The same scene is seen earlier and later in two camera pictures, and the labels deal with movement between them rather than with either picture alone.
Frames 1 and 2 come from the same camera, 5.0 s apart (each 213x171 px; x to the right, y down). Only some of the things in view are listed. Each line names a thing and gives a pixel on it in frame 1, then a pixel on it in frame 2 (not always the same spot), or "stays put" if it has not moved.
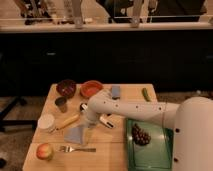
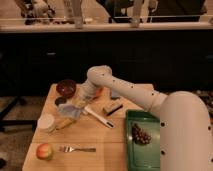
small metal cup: (61, 102) stays put
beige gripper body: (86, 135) -> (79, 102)
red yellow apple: (44, 151) stays put
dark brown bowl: (66, 87) stays put
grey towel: (73, 135) -> (69, 110)
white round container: (46, 121) stays put
